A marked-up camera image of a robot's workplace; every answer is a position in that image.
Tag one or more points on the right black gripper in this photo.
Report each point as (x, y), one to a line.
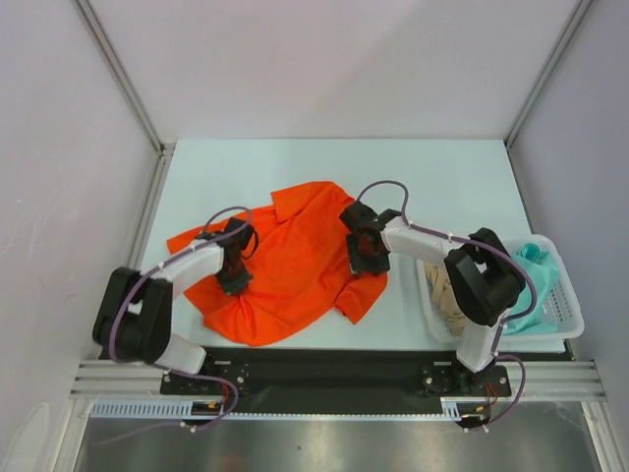
(357, 263)

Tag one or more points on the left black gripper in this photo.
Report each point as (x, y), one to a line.
(238, 285)

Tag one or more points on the orange t-shirt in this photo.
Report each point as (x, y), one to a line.
(300, 271)

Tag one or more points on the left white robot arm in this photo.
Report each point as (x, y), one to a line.
(134, 320)

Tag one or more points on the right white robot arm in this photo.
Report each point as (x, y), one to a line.
(486, 282)

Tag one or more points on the beige t-shirt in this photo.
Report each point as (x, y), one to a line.
(442, 295)

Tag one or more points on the teal t-shirt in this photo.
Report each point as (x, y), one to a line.
(543, 270)

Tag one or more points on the white plastic basket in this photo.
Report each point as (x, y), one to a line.
(560, 307)

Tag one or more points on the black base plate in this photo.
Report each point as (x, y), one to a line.
(336, 401)

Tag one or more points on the left aluminium frame post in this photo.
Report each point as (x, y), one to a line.
(124, 83)

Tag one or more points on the aluminium frame post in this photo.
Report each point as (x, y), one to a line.
(558, 51)
(124, 83)

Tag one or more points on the white slotted cable duct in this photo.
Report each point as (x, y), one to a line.
(205, 410)

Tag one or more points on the right aluminium frame post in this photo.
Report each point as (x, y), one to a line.
(558, 51)

